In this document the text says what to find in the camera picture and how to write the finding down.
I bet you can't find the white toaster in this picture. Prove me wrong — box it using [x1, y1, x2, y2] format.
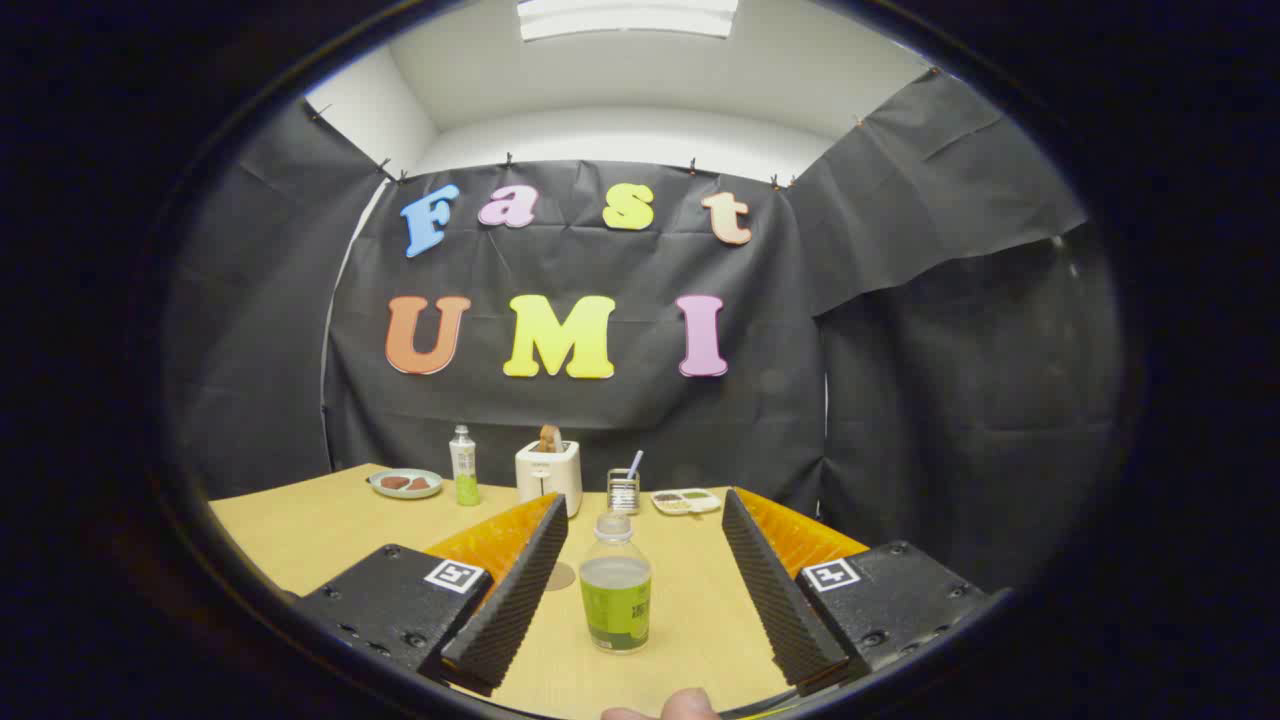
[515, 440, 583, 519]

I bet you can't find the black backdrop cloth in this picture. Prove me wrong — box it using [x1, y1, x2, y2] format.
[165, 70, 1121, 601]

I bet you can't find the capped green drink bottle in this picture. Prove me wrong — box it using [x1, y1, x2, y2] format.
[449, 425, 480, 507]

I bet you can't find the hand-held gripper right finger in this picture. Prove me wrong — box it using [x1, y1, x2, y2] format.
[722, 487, 991, 698]

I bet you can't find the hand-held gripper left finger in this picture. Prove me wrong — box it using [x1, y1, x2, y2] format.
[290, 492, 569, 698]

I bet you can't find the pale green plate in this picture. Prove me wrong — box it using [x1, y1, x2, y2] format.
[368, 468, 443, 500]

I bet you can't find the wooden table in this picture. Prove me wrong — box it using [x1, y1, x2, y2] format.
[208, 462, 871, 719]

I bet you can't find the white divided dish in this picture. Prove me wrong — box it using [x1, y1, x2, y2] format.
[650, 488, 723, 517]

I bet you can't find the juice bottle green label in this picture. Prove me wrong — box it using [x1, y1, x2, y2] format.
[579, 512, 653, 654]

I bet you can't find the ceiling light panel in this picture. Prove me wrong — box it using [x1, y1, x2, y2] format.
[517, 0, 739, 41]

